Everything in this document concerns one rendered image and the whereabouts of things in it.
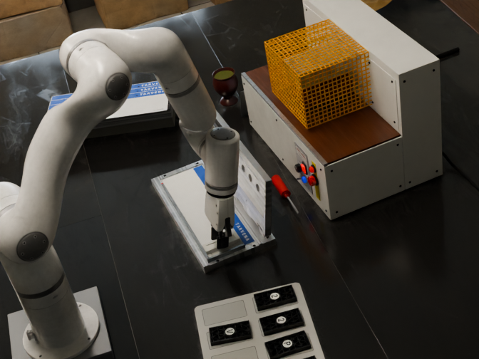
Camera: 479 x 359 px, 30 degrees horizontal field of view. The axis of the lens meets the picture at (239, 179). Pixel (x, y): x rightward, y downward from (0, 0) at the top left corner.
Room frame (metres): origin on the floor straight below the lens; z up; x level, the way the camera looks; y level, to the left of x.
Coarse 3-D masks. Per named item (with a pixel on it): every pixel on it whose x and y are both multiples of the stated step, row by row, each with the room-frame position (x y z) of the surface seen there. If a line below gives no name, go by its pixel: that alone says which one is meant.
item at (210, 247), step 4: (232, 236) 1.80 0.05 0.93; (236, 236) 1.79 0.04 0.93; (216, 240) 1.79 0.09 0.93; (232, 240) 1.78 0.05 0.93; (236, 240) 1.78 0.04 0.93; (204, 244) 1.79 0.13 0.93; (208, 244) 1.78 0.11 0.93; (212, 244) 1.78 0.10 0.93; (216, 244) 1.78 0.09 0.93; (204, 248) 1.77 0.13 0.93; (208, 248) 1.77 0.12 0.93; (212, 248) 1.77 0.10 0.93; (216, 248) 1.77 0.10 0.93; (208, 252) 1.76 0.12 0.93; (212, 252) 1.76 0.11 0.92
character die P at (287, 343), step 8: (288, 336) 1.42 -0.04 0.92; (296, 336) 1.42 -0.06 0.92; (304, 336) 1.41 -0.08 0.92; (264, 344) 1.42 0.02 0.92; (272, 344) 1.41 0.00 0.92; (280, 344) 1.41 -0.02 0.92; (288, 344) 1.40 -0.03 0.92; (296, 344) 1.40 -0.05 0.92; (304, 344) 1.39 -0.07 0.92; (272, 352) 1.38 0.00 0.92; (280, 352) 1.38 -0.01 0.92; (288, 352) 1.38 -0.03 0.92; (296, 352) 1.38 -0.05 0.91
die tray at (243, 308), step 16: (272, 288) 1.60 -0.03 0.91; (208, 304) 1.59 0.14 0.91; (224, 304) 1.58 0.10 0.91; (240, 304) 1.57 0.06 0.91; (288, 304) 1.53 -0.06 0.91; (304, 304) 1.52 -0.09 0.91; (208, 320) 1.54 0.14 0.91; (224, 320) 1.53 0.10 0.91; (240, 320) 1.51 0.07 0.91; (256, 320) 1.50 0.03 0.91; (304, 320) 1.47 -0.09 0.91; (208, 336) 1.48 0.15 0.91; (256, 336) 1.45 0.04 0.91; (272, 336) 1.44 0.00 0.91; (208, 352) 1.43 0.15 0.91; (224, 352) 1.42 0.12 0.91; (240, 352) 1.41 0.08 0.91; (256, 352) 1.40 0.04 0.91; (304, 352) 1.38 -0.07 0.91; (320, 352) 1.37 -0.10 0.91
